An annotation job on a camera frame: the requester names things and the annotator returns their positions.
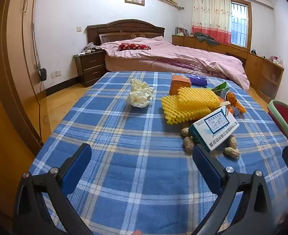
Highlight green snack wrapper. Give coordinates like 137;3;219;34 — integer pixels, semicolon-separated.
212;82;230;96

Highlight clutter of cloths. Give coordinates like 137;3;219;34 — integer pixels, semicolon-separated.
76;42;103;56

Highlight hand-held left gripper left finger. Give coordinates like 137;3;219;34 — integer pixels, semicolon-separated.
12;143;95;235

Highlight orange mesh bag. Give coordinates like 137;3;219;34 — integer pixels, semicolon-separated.
219;91;247;115

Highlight cream and red curtain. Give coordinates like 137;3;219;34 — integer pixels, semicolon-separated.
191;0;232;43

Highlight wooden wardrobe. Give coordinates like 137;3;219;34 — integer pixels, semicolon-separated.
0;0;52;156

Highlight small white pink containers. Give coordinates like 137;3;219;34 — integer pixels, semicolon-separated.
268;55;284;66

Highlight pink quilt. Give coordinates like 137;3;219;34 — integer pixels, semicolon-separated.
100;36;250;91

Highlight white tissue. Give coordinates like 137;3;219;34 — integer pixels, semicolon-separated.
126;91;151;109
130;78;155;96

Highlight dark wooden bed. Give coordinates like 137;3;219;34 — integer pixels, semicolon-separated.
86;19;232;79

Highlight barred window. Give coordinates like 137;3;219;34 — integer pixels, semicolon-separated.
230;0;252;49

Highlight grey clothes pile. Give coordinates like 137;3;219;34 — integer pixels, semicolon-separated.
193;32;220;46

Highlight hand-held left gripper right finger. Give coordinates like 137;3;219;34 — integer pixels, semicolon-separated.
192;144;288;235

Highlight blue plaid tablecloth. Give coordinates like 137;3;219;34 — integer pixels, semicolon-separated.
28;71;288;235

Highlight white medicine box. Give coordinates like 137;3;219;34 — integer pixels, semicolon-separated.
188;105;240;153

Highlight dark wooden nightstand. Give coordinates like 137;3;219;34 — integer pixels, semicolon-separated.
73;50;107;88

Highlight orange cardboard box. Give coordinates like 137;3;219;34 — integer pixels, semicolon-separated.
169;75;192;96

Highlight purple plastic packet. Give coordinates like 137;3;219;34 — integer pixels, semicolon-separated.
187;76;207;88

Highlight row of books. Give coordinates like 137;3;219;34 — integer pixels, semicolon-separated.
175;27;189;37

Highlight yellow foam net sleeve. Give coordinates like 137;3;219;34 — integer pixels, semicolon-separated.
161;87;222;125

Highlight red floral pillow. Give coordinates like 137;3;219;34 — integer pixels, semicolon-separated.
119;43;151;52

